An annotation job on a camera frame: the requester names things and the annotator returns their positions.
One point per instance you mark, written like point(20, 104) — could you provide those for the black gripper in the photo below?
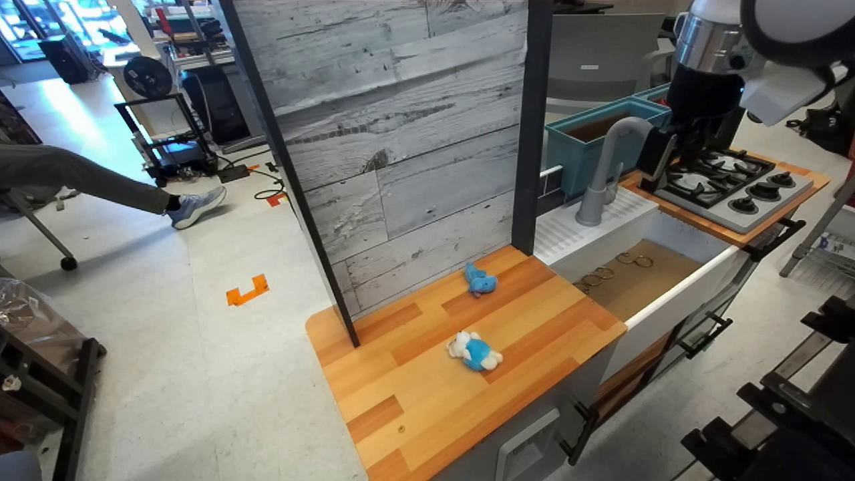
point(706, 107)

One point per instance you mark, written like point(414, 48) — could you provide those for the grey faucet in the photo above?
point(615, 151)

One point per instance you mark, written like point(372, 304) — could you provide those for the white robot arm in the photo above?
point(784, 61)

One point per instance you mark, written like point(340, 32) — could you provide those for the teal bin with vegetables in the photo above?
point(652, 93)

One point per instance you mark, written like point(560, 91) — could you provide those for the grey toy stove top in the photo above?
point(723, 209)

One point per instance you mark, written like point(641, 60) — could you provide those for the large teal bin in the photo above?
point(579, 159)

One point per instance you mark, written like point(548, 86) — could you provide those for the white sink basin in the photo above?
point(589, 227)

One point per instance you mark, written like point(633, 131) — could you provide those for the wooden board under stove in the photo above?
point(758, 239)

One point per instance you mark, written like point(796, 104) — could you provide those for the small blue plush toy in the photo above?
point(481, 282)

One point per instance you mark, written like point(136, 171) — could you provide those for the grey wood-look back panel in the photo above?
point(401, 133)

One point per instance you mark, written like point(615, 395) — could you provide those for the blue and white plush toy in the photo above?
point(476, 351)

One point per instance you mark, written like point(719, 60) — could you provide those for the black metal stand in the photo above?
point(791, 417)

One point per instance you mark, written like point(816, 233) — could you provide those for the wooden counter cabinet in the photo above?
point(429, 383)

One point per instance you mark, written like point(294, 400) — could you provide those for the grey sneaker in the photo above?
point(198, 207)

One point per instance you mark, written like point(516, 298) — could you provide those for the black 3D printer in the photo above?
point(170, 141)

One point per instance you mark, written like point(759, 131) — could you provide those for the black filament spool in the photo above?
point(147, 77)

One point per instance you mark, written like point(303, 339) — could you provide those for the person's leg in grey trousers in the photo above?
point(80, 175)

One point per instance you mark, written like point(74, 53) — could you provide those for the chair leg with caster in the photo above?
point(40, 233)

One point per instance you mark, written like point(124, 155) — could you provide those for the black cart with clutter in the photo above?
point(40, 355)

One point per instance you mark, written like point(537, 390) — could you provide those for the straight black frame post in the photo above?
point(533, 124)

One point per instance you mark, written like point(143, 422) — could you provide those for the slanted black frame post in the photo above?
point(290, 161)

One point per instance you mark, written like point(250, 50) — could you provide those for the orange floor marker bracket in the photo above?
point(247, 291)

